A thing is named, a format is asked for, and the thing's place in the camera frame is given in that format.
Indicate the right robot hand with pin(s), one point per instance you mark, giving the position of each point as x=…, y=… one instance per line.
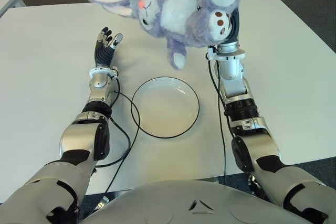
x=234, y=28

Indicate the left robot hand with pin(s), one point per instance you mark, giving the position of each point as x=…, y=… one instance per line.
x=103, y=53

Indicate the purple plush bunny doll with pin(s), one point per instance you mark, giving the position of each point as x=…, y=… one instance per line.
x=178, y=11

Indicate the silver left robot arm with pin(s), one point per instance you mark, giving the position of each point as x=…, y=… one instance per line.
x=78, y=134

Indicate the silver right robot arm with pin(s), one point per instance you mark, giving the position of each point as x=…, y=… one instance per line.
x=257, y=145

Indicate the white plate with black rim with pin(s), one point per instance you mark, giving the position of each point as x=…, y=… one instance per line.
x=165, y=108

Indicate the grey robot torso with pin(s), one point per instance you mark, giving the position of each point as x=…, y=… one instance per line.
x=162, y=203

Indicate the silver metal bracket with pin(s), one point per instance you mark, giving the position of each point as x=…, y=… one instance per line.
x=101, y=203

